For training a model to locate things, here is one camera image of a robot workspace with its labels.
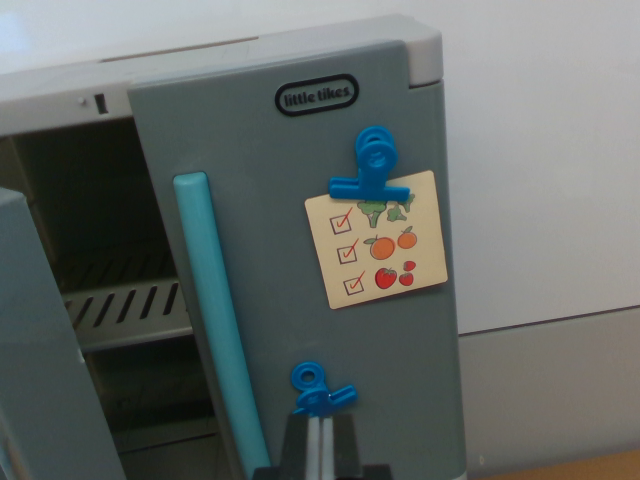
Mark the grey fridge door with logo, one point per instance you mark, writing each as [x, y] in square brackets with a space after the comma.
[280, 150]

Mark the blue clip holding card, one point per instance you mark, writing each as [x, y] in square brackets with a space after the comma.
[372, 185]

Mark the blue clip without card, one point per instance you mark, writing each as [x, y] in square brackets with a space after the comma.
[312, 400]

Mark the grey slotted fridge shelf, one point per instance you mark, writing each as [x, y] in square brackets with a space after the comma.
[125, 305]

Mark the cream grocery checklist card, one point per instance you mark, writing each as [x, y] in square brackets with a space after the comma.
[425, 235]

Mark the grey toy fridge body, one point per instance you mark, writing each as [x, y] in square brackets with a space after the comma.
[50, 95]

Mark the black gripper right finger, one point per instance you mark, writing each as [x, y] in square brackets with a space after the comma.
[342, 450]

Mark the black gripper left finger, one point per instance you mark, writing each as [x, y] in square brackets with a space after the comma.
[297, 450]

